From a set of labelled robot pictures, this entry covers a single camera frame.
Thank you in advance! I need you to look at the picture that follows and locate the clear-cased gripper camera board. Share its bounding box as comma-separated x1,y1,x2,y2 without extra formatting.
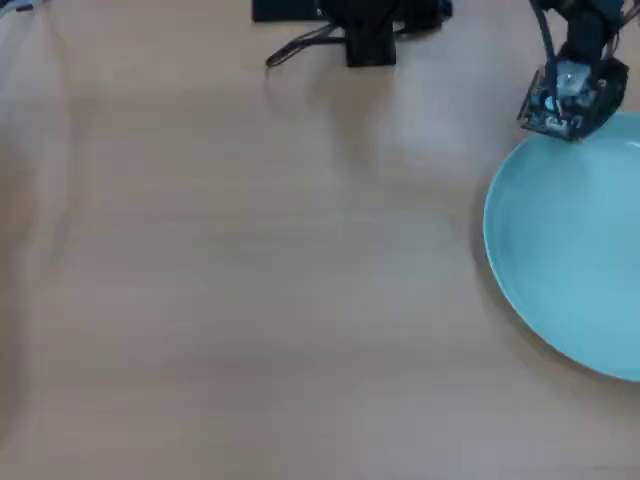
516,58,603,139

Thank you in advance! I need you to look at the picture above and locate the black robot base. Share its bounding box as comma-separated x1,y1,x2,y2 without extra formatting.
251,0,454,37

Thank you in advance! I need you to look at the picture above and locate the black camera cable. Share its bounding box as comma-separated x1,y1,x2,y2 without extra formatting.
531,0,559,101

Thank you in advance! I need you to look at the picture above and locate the black base power cable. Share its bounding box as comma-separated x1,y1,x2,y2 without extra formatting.
264,22,350,69

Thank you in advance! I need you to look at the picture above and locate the black table clamp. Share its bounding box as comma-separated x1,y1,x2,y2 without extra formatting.
344,18,398,69

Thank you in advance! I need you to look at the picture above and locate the light blue plate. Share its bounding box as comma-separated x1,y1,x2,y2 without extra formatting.
482,111,640,384

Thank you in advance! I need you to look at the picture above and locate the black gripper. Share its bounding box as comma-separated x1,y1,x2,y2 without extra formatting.
555,10,631,143

